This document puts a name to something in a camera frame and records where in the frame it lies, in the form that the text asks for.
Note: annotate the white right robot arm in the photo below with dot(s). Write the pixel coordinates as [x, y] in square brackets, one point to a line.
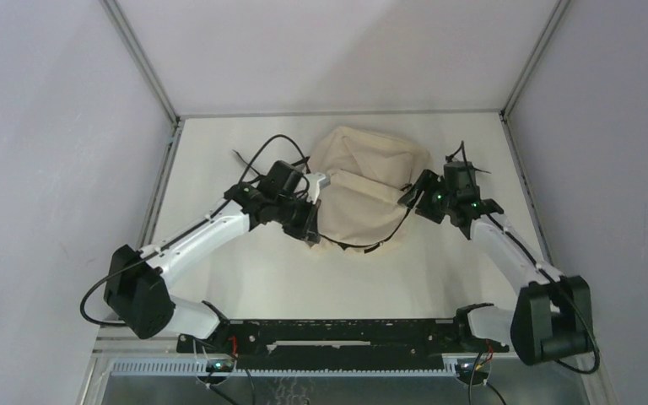
[552, 319]

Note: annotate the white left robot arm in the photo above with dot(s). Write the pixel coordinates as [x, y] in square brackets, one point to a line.
[135, 293]

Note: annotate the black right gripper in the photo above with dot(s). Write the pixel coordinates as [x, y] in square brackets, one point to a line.
[428, 180]

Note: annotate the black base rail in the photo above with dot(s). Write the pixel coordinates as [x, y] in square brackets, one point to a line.
[339, 345]

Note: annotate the beige canvas backpack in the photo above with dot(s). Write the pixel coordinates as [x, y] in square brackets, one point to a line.
[368, 173]

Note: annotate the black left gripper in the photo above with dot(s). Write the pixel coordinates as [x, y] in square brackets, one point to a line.
[309, 230]

